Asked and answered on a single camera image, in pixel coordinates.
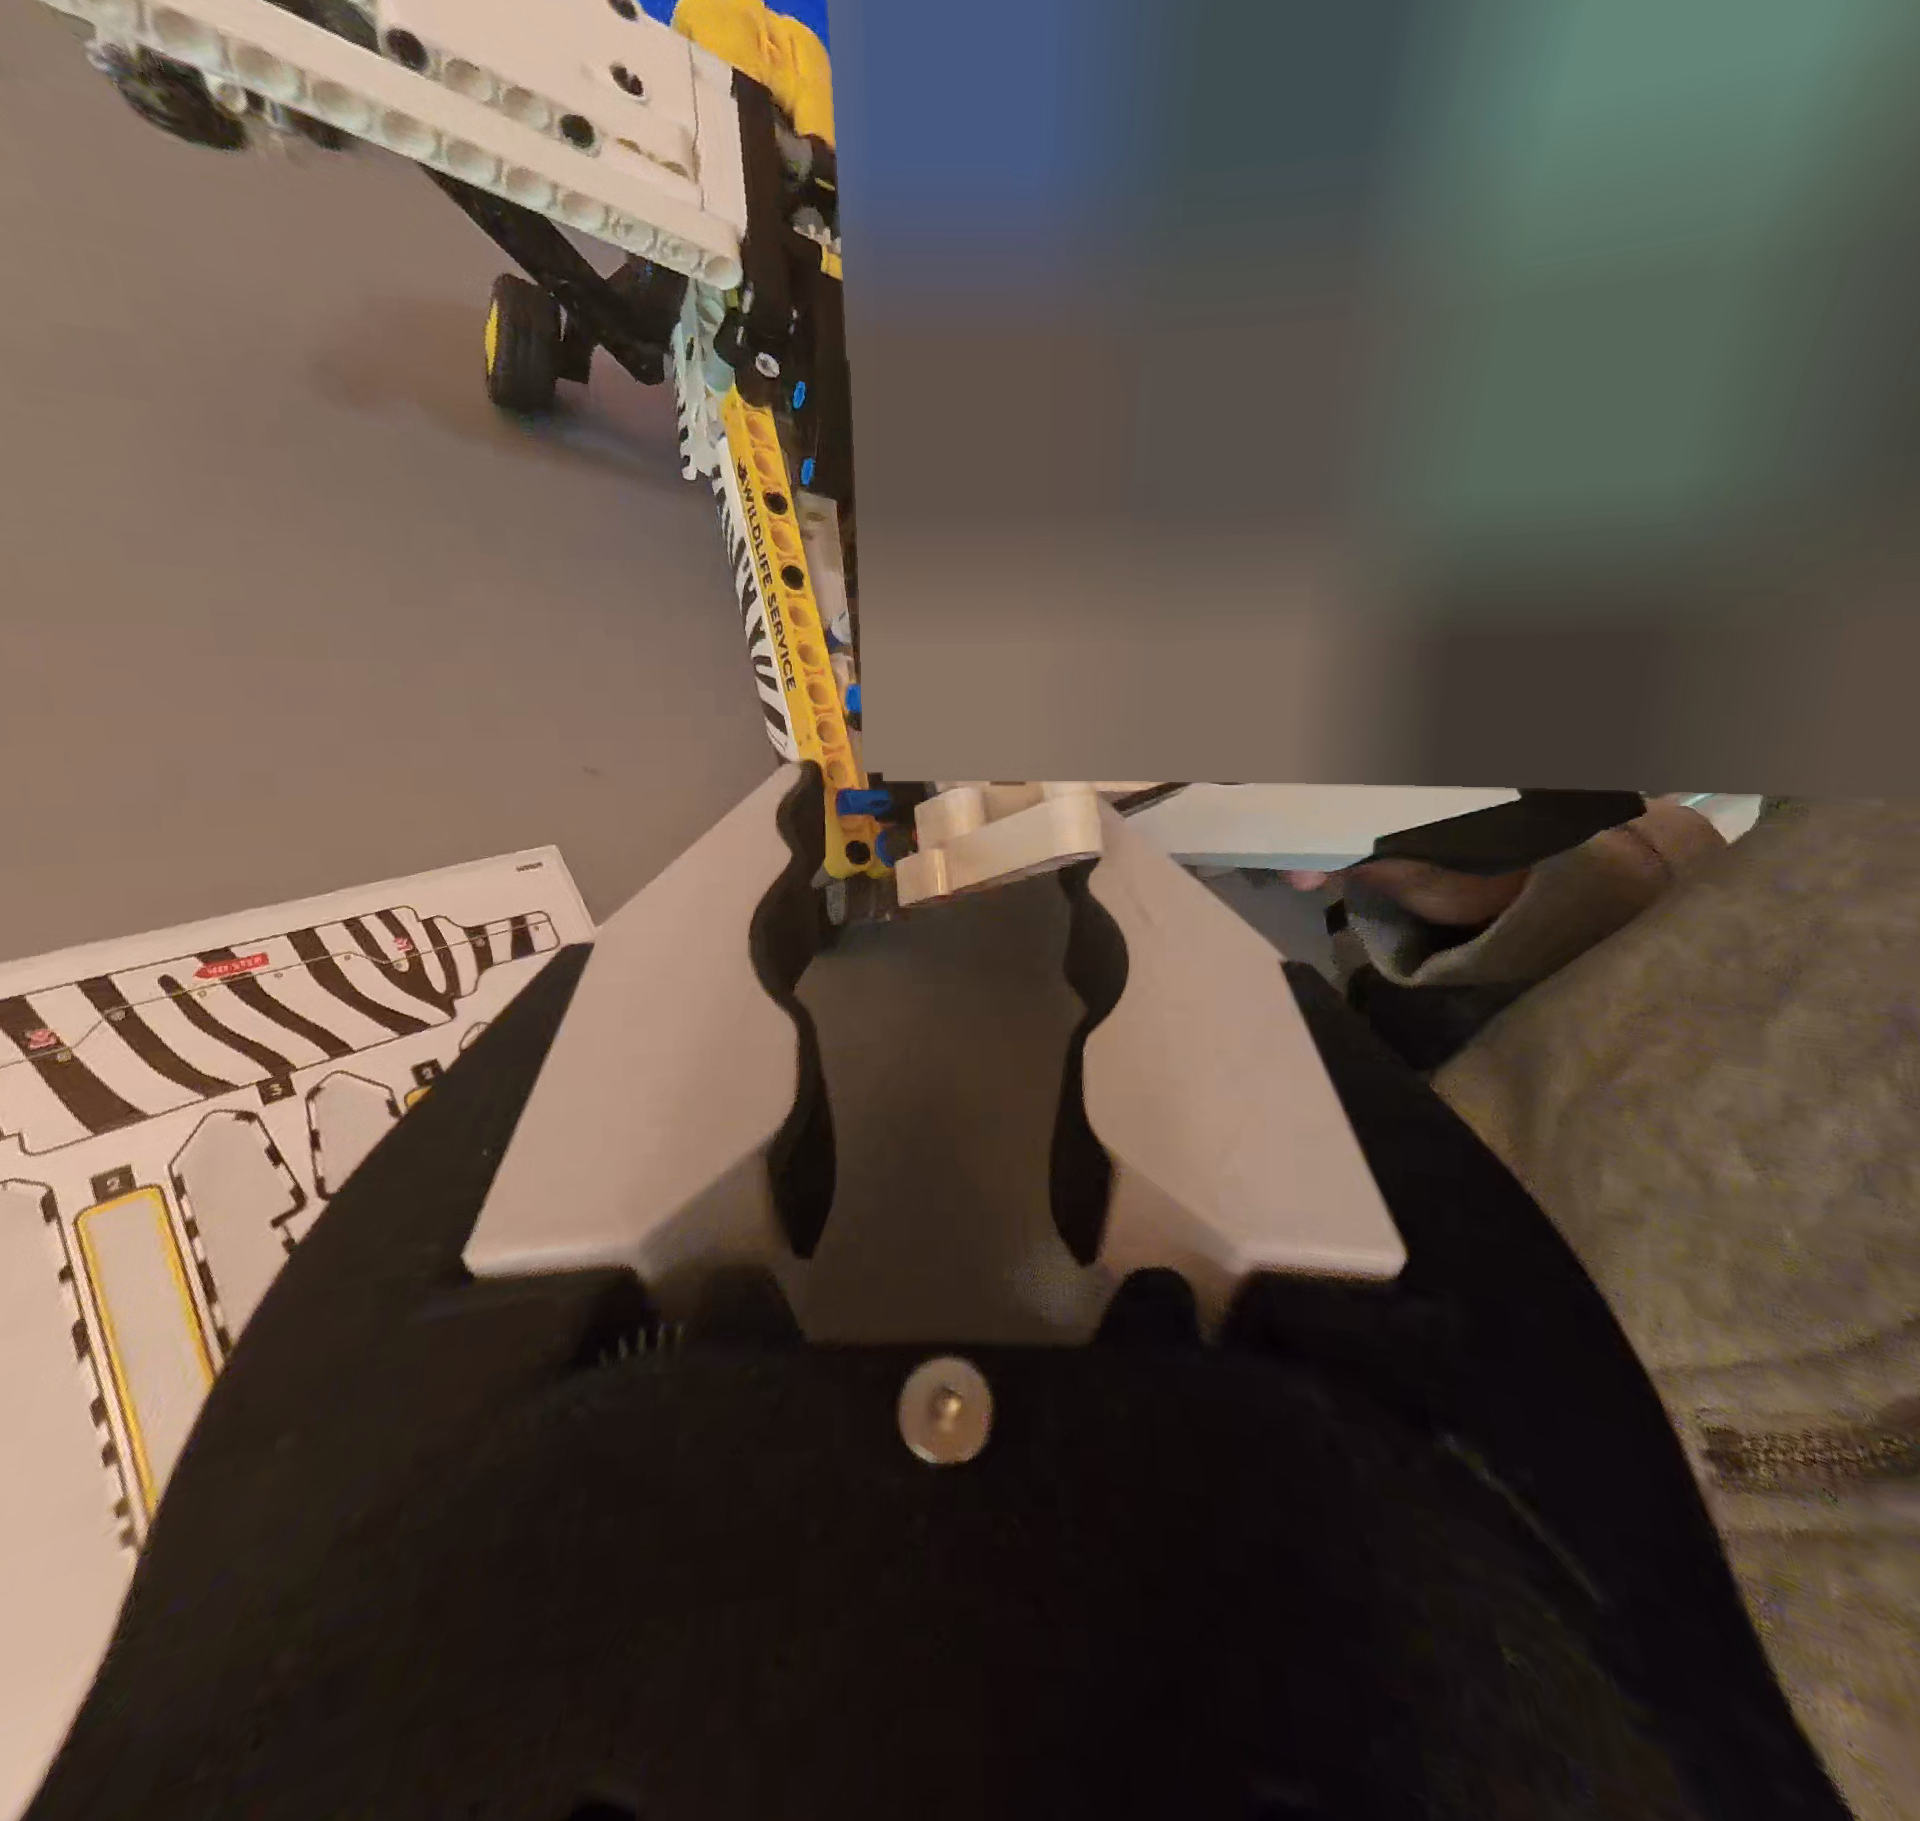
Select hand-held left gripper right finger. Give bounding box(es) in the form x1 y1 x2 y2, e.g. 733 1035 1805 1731
1049 794 1413 1321

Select white yellow lego airplane model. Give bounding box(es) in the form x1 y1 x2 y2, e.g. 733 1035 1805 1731
0 0 1113 926

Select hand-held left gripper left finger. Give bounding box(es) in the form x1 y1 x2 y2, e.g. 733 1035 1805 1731
463 766 843 1283

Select zebra striped sticker sheet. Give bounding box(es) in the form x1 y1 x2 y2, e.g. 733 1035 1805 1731
0 843 603 1571

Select person's right forearm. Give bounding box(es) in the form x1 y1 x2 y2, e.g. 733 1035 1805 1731
1351 798 1920 1088

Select person's right hand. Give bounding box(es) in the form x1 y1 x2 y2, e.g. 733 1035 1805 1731
1349 806 1729 934

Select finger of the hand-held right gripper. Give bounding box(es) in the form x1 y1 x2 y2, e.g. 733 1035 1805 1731
1161 787 1527 859

